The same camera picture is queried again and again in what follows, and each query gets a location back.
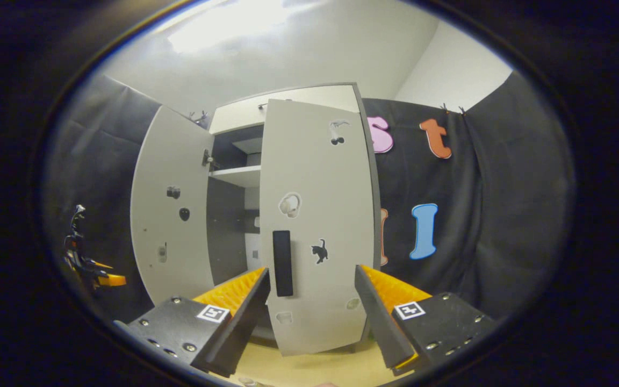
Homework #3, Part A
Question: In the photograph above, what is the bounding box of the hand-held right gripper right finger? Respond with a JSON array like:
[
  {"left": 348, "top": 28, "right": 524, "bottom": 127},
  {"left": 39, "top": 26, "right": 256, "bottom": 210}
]
[{"left": 354, "top": 263, "right": 498, "bottom": 377}]

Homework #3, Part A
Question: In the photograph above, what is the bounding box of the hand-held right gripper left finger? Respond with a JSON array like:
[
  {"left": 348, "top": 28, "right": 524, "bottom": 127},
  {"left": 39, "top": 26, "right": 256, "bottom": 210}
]
[{"left": 127, "top": 267, "right": 271, "bottom": 378}]

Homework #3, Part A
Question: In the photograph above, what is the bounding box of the white cabinet door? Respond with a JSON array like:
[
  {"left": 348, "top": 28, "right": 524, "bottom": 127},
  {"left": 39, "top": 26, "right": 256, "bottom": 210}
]
[
  {"left": 260, "top": 98, "right": 376, "bottom": 356},
  {"left": 130, "top": 105, "right": 215, "bottom": 306}
]

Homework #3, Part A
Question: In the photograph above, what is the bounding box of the white and grey cabinet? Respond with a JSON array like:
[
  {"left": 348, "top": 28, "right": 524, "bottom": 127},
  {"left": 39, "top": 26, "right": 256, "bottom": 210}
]
[{"left": 205, "top": 82, "right": 381, "bottom": 345}]

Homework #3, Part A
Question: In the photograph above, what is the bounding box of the white cabinet drawer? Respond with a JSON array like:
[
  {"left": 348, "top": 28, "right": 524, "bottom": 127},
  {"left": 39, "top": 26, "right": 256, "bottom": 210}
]
[{"left": 210, "top": 83, "right": 363, "bottom": 135}]

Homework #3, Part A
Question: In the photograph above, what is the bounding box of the black backdrop cloth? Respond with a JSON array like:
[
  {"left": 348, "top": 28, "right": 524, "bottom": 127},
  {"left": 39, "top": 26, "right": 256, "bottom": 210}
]
[{"left": 44, "top": 73, "right": 576, "bottom": 323}]

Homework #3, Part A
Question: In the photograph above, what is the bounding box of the ceiling light panel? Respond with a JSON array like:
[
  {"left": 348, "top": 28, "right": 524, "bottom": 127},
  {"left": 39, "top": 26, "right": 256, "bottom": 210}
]
[{"left": 167, "top": 0, "right": 299, "bottom": 54}]

